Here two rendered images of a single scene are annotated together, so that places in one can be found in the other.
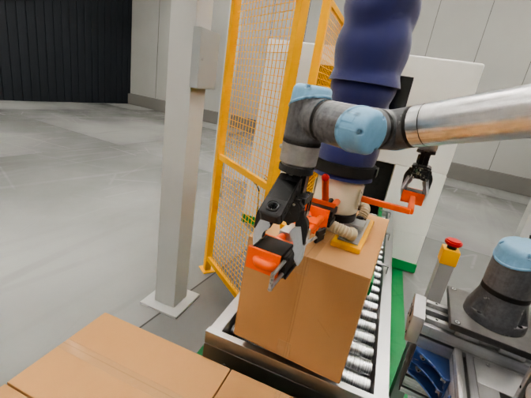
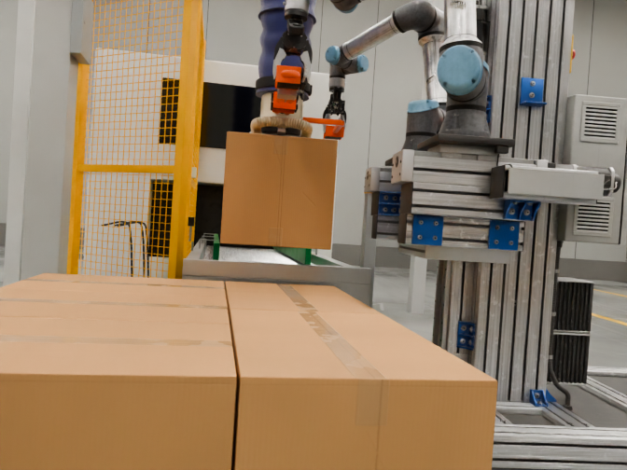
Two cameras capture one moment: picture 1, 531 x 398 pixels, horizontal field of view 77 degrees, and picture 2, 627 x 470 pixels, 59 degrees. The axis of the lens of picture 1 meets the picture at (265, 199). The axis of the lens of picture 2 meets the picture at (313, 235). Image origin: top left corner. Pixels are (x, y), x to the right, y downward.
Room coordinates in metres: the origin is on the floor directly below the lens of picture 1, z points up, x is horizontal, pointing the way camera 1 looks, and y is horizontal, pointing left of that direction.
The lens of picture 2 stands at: (-0.92, 0.68, 0.77)
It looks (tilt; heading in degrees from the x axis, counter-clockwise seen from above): 1 degrees down; 332
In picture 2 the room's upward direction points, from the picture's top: 4 degrees clockwise
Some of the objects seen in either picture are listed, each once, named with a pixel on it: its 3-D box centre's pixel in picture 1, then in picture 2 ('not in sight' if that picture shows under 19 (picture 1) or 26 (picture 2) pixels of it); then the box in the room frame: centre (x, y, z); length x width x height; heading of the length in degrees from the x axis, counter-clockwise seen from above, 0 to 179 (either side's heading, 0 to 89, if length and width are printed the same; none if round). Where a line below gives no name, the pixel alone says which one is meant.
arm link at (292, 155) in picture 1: (297, 154); (296, 7); (0.66, -0.05, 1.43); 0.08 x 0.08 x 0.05
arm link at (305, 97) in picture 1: (308, 115); not in sight; (0.65, -0.05, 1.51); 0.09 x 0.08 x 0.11; 40
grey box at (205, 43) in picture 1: (205, 60); (82, 26); (1.95, 0.45, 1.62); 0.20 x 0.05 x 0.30; 162
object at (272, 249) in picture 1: (270, 254); (287, 77); (0.64, -0.03, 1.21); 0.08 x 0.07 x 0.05; 158
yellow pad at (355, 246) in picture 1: (355, 227); not in sight; (1.16, -0.35, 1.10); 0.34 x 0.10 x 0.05; 158
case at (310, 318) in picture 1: (318, 271); (276, 195); (1.19, -0.26, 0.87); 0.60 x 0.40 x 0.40; 158
